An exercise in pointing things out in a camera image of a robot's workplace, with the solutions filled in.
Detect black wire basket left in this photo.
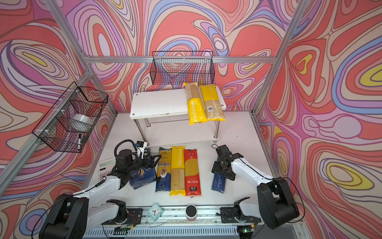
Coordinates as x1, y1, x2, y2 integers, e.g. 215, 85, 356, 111
32, 83, 108, 153

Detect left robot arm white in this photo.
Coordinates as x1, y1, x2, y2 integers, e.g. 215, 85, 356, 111
38, 149, 162, 239

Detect small round speaker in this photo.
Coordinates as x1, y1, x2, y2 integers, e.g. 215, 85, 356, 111
185, 205, 198, 221

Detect black wire basket back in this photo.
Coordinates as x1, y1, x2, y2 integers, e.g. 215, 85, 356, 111
150, 50, 215, 89

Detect dark blue pasta box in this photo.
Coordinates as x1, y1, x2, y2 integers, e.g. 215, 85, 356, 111
129, 167, 157, 189

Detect black wire basket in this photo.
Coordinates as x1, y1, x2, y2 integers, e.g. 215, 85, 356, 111
32, 83, 108, 153
150, 50, 215, 89

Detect black marker pen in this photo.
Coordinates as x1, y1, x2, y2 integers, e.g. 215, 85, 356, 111
77, 134, 82, 151

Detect aluminium frame profiles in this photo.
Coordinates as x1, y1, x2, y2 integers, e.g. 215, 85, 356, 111
0, 0, 312, 239

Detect dark blue spaghetti pack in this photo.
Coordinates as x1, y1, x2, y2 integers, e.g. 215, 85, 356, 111
211, 157, 226, 194

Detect white calculator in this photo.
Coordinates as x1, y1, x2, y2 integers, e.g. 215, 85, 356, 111
98, 157, 116, 180

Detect red spaghetti pack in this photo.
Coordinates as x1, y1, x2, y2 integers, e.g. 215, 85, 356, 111
184, 149, 202, 196

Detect yellow Pastatime spaghetti pack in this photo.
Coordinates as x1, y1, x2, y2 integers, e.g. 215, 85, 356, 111
170, 146, 186, 196

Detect teal alarm clock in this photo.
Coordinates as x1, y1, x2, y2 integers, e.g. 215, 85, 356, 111
147, 203, 164, 222

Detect silver tape roll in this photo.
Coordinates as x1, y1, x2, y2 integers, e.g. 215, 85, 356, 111
70, 114, 94, 128

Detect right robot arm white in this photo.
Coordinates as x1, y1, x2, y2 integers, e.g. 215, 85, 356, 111
211, 144, 300, 229

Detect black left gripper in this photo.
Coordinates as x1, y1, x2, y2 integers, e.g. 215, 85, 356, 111
126, 151, 161, 175

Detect blue yellow Ankara spaghetti pack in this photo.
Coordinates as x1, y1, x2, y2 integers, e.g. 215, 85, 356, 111
155, 147, 172, 192

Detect white two-tier shelf rack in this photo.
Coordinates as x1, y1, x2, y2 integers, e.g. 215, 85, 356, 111
130, 89, 220, 147

